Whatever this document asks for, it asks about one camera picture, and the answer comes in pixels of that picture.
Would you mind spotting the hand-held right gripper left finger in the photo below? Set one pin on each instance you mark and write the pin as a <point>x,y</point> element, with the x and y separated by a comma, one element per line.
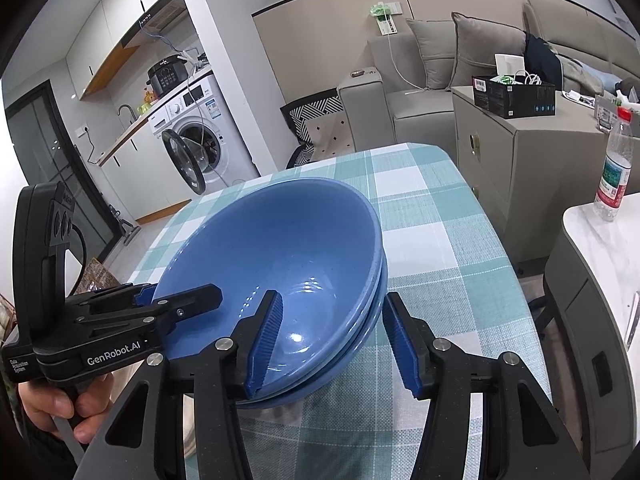
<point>267,340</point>

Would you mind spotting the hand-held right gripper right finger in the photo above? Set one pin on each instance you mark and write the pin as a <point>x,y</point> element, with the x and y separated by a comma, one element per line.
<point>400,345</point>

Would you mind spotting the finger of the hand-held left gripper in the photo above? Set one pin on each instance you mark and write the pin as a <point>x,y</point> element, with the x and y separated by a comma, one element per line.
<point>190,300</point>
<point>145,294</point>

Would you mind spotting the blue ribbed bowl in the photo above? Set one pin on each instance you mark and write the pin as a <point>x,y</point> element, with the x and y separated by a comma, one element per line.
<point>381,280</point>
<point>280,240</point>
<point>372,317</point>

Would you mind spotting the person's left hand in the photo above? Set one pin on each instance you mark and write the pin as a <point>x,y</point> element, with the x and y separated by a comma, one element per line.
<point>55,407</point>

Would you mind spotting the brown patterned flat box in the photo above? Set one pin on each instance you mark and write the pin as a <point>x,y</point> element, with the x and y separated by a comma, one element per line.
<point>97,272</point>

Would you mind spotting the grey floor mop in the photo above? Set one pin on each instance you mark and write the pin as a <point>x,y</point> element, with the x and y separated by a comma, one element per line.
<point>127,227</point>

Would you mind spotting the teal white checked tablecloth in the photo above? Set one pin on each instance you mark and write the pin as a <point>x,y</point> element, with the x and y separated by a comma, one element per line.
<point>440,260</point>

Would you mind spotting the white kitchen base cabinet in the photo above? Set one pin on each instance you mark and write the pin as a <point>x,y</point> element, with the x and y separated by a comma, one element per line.
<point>145,180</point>

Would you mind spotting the white front-load washing machine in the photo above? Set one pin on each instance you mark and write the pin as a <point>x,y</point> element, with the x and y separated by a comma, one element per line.
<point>210,130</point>

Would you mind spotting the chrome kitchen faucet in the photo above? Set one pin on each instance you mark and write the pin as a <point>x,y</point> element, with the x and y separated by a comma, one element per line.
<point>127,112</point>

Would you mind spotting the black framed glass door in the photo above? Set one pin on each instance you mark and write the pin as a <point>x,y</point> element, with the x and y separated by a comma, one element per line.
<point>45,135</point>

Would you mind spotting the yellow toy figure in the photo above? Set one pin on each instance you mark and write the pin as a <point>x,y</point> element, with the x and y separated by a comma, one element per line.
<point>146,96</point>

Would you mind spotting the grey side cabinet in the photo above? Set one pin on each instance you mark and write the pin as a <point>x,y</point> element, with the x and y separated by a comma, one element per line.
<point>525,170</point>

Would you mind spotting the beige diamond-dotted cushion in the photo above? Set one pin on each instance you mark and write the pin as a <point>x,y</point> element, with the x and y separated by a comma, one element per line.
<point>330,132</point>

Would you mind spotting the white marble table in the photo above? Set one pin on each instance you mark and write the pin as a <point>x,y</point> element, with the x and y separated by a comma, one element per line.
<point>605,270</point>

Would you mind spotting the black electric pressure cooker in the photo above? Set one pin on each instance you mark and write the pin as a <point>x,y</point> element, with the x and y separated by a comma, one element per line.
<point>167,75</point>

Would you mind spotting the black white striped cushion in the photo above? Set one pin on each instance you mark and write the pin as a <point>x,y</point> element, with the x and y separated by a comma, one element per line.
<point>312,109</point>

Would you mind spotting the grey fabric sofa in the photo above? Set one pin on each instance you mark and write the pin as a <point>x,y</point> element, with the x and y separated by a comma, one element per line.
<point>415,110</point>

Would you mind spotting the black cardboard box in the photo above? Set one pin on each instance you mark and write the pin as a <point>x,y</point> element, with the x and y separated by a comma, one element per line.
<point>515,95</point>

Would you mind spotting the steel range hood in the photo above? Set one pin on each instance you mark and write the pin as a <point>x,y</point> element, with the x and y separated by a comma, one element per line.
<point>162,17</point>

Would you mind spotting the clear plastic water bottle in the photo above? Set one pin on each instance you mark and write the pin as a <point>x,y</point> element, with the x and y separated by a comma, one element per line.
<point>616,165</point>

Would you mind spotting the grey sofa cushion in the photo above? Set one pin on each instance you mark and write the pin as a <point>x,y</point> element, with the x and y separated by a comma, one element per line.
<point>432,52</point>
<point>487,50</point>

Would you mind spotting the white small box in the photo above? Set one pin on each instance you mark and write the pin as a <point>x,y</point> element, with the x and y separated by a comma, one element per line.
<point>510,62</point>

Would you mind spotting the dark jacket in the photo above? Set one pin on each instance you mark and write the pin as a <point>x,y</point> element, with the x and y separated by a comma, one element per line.
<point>542,57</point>

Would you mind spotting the white wall cabinet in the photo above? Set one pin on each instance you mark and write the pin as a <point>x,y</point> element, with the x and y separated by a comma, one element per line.
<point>115,20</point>

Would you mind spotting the white wall socket panel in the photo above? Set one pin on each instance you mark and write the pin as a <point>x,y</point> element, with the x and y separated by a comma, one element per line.
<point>385,15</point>

